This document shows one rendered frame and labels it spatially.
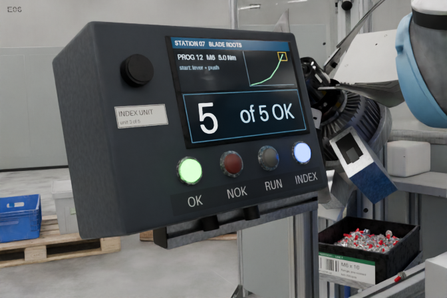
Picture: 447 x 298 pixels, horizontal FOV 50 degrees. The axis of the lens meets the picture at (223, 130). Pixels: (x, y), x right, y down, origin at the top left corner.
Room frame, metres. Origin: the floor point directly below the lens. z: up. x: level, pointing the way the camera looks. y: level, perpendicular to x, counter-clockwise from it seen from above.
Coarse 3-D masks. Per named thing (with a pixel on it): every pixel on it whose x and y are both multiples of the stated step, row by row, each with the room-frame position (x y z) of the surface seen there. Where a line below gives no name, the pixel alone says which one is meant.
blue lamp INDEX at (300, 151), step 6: (294, 144) 0.53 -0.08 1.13; (300, 144) 0.53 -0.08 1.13; (306, 144) 0.54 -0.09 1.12; (294, 150) 0.53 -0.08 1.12; (300, 150) 0.53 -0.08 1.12; (306, 150) 0.53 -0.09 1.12; (294, 156) 0.52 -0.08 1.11; (300, 156) 0.52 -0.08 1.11; (306, 156) 0.53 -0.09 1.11; (300, 162) 0.53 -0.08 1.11; (306, 162) 0.53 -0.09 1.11
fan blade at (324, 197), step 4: (316, 128) 1.24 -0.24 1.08; (320, 132) 1.23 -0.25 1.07; (320, 136) 1.22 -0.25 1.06; (320, 140) 1.21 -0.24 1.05; (320, 144) 1.20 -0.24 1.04; (320, 148) 1.20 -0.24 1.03; (324, 160) 1.17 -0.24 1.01; (324, 164) 1.16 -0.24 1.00; (328, 184) 1.12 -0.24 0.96; (328, 188) 1.11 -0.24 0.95; (320, 192) 1.10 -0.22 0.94; (324, 192) 1.10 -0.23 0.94; (328, 192) 1.10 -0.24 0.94; (320, 196) 1.09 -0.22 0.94; (324, 196) 1.09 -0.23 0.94; (328, 196) 1.09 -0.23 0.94; (320, 200) 1.08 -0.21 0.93; (324, 200) 1.08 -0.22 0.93; (328, 200) 1.08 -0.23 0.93
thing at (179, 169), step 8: (184, 160) 0.44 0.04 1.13; (192, 160) 0.44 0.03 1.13; (176, 168) 0.44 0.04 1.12; (184, 168) 0.43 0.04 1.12; (192, 168) 0.43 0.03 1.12; (200, 168) 0.44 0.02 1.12; (184, 176) 0.43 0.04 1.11; (192, 176) 0.43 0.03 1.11; (200, 176) 0.44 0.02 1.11; (192, 184) 0.44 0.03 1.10
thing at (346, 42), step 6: (378, 0) 1.39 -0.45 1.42; (384, 0) 1.25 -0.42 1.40; (366, 18) 1.31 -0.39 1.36; (360, 24) 1.29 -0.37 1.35; (354, 30) 1.28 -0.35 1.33; (348, 36) 1.29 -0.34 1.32; (354, 36) 1.38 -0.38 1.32; (342, 42) 1.29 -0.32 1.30; (348, 42) 1.36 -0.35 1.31; (342, 48) 1.34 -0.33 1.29; (342, 54) 1.38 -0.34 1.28
